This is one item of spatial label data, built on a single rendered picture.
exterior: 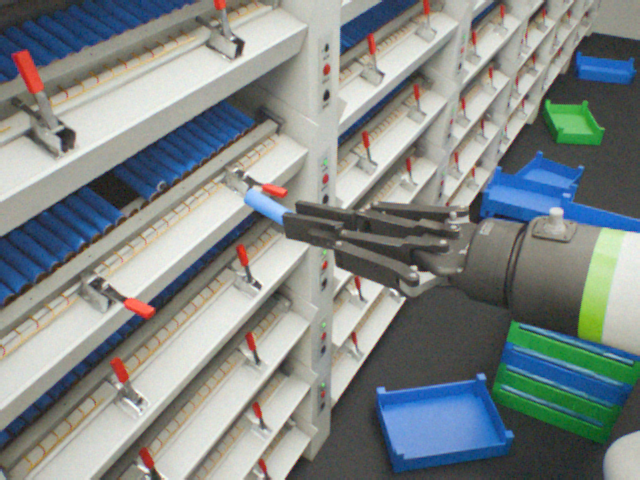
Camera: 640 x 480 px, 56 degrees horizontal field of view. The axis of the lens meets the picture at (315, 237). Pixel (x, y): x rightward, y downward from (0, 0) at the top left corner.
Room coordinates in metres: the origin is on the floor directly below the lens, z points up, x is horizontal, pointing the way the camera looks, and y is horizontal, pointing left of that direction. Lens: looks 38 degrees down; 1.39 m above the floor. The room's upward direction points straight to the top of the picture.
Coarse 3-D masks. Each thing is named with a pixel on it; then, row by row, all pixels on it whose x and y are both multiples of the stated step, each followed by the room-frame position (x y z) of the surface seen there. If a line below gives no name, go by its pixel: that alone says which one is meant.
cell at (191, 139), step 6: (180, 132) 0.79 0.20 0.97; (186, 132) 0.79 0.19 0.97; (186, 138) 0.78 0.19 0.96; (192, 138) 0.78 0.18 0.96; (198, 138) 0.79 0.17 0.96; (192, 144) 0.78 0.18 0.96; (198, 144) 0.77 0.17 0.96; (204, 144) 0.78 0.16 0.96; (198, 150) 0.77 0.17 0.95; (204, 150) 0.77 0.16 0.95; (210, 150) 0.77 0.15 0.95
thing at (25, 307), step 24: (240, 144) 0.79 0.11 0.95; (216, 168) 0.73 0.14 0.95; (168, 192) 0.66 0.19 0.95; (192, 192) 0.68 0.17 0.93; (144, 216) 0.61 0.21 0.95; (120, 240) 0.57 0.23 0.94; (72, 264) 0.52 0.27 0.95; (96, 264) 0.54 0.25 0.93; (120, 264) 0.55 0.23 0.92; (48, 288) 0.48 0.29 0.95; (0, 312) 0.44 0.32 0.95; (24, 312) 0.45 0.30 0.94; (0, 336) 0.42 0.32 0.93
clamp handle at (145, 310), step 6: (102, 288) 0.49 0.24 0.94; (108, 288) 0.50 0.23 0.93; (102, 294) 0.49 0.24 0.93; (108, 294) 0.49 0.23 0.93; (114, 294) 0.49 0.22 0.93; (120, 294) 0.49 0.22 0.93; (114, 300) 0.48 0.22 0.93; (120, 300) 0.48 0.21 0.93; (126, 300) 0.48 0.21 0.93; (132, 300) 0.48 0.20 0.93; (138, 300) 0.48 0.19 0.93; (126, 306) 0.47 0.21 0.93; (132, 306) 0.47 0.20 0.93; (138, 306) 0.47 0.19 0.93; (144, 306) 0.47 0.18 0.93; (150, 306) 0.47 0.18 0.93; (138, 312) 0.46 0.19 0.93; (144, 312) 0.46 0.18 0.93; (150, 312) 0.46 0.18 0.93
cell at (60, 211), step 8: (56, 208) 0.60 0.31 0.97; (64, 208) 0.60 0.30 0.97; (56, 216) 0.59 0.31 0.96; (64, 216) 0.59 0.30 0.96; (72, 216) 0.59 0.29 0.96; (72, 224) 0.58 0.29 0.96; (80, 224) 0.58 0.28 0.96; (88, 224) 0.58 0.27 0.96; (80, 232) 0.57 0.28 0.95; (88, 232) 0.57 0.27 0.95; (96, 232) 0.57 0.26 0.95; (88, 240) 0.57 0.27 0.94
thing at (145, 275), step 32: (256, 96) 0.91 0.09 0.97; (288, 128) 0.88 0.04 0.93; (256, 160) 0.80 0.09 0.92; (288, 160) 0.82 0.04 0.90; (160, 192) 0.68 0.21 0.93; (224, 192) 0.72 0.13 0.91; (192, 224) 0.64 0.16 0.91; (224, 224) 0.67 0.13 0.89; (128, 256) 0.57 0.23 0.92; (160, 256) 0.58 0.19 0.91; (192, 256) 0.61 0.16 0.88; (128, 288) 0.52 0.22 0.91; (160, 288) 0.56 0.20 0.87; (64, 320) 0.47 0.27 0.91; (96, 320) 0.47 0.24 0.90; (0, 352) 0.42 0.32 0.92; (32, 352) 0.42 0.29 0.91; (64, 352) 0.43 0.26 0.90; (0, 384) 0.38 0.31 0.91; (32, 384) 0.39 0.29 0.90; (0, 416) 0.36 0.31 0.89
